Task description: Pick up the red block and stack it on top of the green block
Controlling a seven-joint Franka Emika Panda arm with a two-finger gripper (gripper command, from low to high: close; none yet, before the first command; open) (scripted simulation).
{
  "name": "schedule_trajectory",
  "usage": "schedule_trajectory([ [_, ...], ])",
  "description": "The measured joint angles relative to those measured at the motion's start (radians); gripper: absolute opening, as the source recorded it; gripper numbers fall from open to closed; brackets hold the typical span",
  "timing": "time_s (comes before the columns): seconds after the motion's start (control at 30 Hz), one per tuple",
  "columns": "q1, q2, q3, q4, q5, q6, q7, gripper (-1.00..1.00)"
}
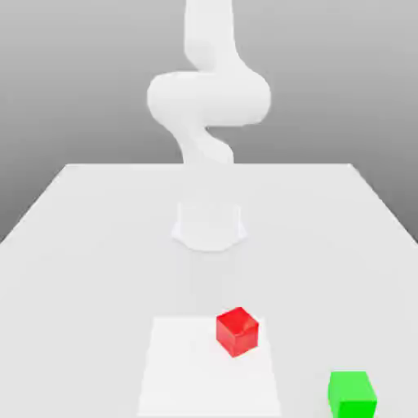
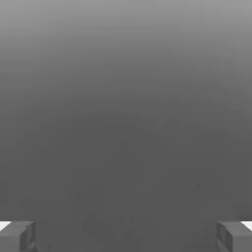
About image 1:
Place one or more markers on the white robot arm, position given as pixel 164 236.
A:
pixel 209 98

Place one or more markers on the small red cube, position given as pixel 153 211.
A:
pixel 236 331

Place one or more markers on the small green cube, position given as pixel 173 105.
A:
pixel 352 393

